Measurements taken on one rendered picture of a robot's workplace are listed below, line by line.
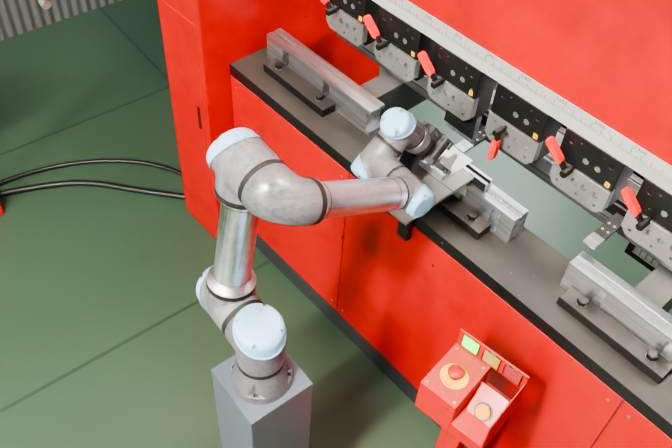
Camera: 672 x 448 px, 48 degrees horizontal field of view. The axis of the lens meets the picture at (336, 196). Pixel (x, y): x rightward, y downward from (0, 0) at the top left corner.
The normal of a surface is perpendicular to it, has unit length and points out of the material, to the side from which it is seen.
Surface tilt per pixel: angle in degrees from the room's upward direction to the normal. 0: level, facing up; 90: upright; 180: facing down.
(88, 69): 0
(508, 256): 0
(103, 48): 0
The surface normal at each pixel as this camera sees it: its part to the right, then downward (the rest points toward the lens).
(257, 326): 0.13, -0.59
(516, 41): -0.75, 0.46
